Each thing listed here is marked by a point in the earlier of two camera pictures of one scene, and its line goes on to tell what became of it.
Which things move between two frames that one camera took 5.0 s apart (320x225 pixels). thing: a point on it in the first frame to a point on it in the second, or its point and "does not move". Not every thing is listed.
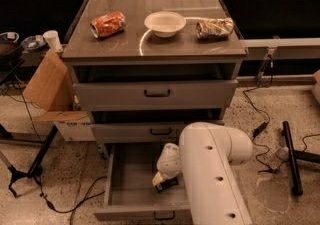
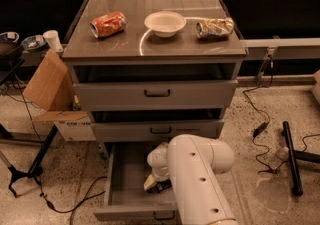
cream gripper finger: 157,179 to 149,183
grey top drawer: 155,94 does not move
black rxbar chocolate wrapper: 166,184 does not move
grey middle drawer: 142,131 does not move
